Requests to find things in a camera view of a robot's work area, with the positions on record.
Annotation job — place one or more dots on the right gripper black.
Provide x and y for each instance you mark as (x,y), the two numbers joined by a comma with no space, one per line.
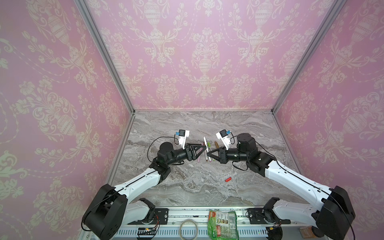
(223,155)

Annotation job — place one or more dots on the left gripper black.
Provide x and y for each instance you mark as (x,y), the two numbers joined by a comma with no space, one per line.
(187,151)

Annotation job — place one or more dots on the white marker pink tip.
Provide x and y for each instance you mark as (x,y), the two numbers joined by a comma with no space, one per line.
(206,149)

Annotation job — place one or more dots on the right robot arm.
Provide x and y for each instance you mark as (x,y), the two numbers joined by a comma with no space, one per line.
(327,209)

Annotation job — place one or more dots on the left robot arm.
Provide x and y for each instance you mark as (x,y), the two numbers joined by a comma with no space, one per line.
(115,206)

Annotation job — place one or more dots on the green snack bag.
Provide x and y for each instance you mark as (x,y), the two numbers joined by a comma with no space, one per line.
(222,225)

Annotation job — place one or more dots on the brown jar black lid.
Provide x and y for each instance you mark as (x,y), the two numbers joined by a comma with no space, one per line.
(311,232)

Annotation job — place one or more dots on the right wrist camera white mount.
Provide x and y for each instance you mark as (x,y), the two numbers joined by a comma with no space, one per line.
(225,137)

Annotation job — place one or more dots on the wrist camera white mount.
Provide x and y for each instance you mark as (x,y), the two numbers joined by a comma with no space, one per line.
(182,137)
(225,137)

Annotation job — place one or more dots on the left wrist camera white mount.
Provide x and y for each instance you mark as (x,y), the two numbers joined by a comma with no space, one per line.
(182,137)

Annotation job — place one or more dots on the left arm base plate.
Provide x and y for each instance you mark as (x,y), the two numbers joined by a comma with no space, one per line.
(158,215)

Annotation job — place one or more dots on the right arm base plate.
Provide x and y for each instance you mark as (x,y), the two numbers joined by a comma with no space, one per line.
(258,216)

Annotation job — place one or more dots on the aluminium front rail frame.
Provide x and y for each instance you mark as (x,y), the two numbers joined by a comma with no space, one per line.
(198,216)

